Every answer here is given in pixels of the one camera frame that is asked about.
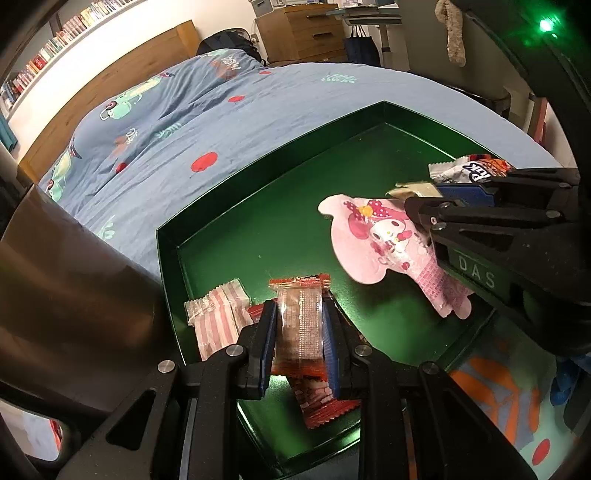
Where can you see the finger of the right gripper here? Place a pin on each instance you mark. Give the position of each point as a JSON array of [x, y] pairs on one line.
[[509, 217], [521, 187]]

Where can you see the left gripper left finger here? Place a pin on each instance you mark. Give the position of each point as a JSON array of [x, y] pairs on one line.
[[182, 423]]

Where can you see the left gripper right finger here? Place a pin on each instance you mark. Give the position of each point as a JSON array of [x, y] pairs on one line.
[[416, 421]]

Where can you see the small beige snack packet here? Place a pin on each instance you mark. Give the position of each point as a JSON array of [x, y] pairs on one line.
[[403, 191]]

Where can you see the white blue snack bag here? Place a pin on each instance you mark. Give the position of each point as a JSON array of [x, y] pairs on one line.
[[473, 168]]

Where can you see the pink My Melody packet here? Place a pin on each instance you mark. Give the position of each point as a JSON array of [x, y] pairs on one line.
[[373, 236]]

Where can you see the pink striped candy packet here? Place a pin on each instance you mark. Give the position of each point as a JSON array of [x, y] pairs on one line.
[[219, 317]]

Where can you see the red clear wafer packet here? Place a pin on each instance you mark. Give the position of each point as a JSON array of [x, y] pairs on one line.
[[298, 354]]

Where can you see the green shallow tray box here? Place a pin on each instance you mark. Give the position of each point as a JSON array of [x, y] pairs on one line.
[[263, 223]]

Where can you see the grey green chair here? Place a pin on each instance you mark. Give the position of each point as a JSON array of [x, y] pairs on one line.
[[445, 45]]

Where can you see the beige fluffy scarf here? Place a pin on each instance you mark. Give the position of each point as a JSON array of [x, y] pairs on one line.
[[448, 14]]

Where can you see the dark tote bag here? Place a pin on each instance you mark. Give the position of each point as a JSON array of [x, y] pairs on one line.
[[361, 49]]

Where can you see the white desk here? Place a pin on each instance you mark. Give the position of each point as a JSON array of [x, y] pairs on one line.
[[378, 15]]

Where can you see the wooden drawer chest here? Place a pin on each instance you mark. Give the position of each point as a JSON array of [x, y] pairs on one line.
[[302, 33]]

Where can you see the black backpack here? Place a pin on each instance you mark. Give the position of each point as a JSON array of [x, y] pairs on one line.
[[235, 38]]

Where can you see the blue cartoon duvet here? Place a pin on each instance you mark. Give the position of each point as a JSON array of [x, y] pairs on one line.
[[139, 157]]

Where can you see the teal curtain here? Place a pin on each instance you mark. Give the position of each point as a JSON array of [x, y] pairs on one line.
[[7, 136]]

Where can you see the wooden headboard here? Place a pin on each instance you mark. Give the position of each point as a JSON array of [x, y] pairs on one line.
[[153, 56]]

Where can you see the row of books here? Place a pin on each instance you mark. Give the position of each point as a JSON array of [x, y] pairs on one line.
[[71, 20]]

